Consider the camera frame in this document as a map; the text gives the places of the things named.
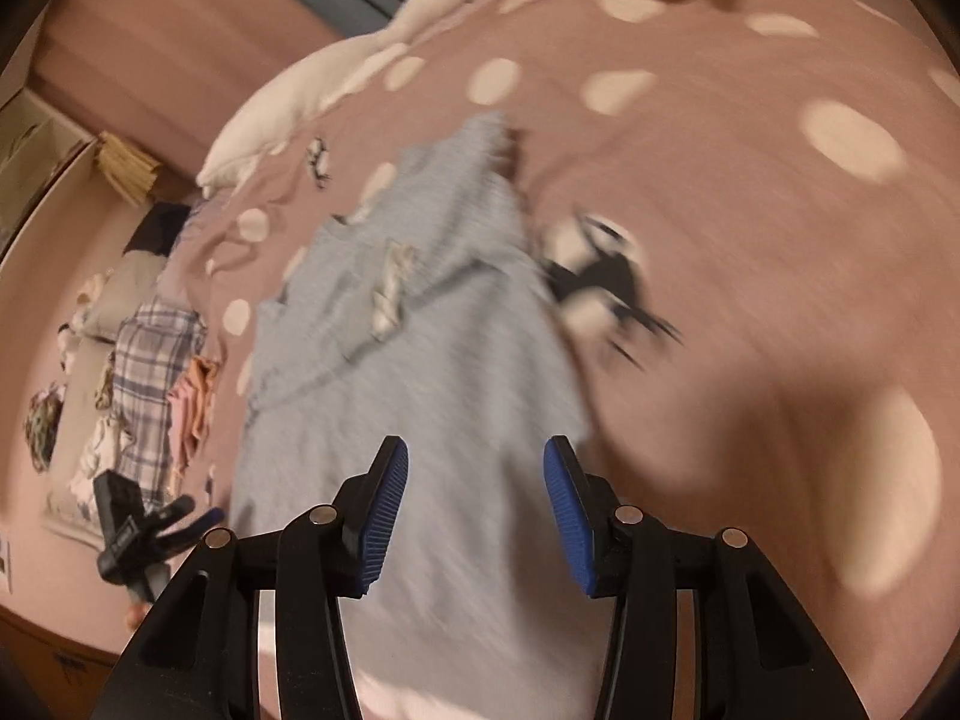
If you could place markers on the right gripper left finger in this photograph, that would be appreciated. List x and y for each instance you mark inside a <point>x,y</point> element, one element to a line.
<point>196,655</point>

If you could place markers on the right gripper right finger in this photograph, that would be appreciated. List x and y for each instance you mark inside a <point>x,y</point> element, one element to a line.
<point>759,654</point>

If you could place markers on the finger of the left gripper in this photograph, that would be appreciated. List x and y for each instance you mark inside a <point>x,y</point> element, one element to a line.
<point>170,514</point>
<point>184,540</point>

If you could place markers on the grey New York sweatshirt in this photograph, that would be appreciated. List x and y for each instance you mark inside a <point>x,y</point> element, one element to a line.
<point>427,320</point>

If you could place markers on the light pink folded clothes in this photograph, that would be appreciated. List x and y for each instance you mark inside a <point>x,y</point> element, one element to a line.
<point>182,412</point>

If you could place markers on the orange folded clothes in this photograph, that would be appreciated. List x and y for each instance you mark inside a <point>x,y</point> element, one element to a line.
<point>202,376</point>

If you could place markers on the left hand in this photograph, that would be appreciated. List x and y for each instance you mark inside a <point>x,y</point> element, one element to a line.
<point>136,614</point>

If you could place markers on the blue plaid pillow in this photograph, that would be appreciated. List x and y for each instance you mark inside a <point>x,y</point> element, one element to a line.
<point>117,416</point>

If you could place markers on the beige pillow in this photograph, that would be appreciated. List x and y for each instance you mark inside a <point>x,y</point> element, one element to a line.
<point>132,283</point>

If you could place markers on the straw tassel decoration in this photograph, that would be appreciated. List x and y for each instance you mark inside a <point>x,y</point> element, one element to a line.
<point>126,168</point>

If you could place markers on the white goose plush toy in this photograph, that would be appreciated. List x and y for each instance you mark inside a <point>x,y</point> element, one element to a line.
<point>268,119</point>

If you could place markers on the pink curtain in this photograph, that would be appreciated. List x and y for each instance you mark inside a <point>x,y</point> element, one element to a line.
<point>167,74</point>

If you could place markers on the pink polka dot bedspread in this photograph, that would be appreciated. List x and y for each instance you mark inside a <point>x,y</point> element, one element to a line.
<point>744,214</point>

